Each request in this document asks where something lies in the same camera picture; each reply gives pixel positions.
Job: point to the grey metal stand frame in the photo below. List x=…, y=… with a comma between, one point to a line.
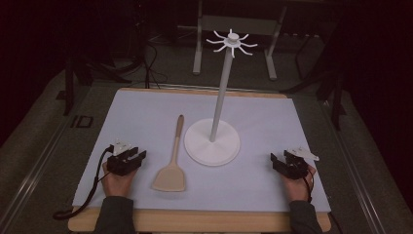
x=238, y=24

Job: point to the beige spatula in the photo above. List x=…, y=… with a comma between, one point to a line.
x=170, y=178

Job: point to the person's left hand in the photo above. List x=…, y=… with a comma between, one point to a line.
x=115, y=185

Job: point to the person's right hand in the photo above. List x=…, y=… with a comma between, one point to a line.
x=297, y=190

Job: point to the white hook rack stand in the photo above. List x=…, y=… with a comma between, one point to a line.
x=212, y=143

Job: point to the white table mat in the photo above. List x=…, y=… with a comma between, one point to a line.
x=259, y=162

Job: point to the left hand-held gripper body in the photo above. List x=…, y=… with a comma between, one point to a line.
x=118, y=164

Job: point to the black floor stand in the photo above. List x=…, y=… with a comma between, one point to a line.
x=81, y=70
x=328, y=87

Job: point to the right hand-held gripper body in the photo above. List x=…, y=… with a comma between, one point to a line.
x=297, y=165

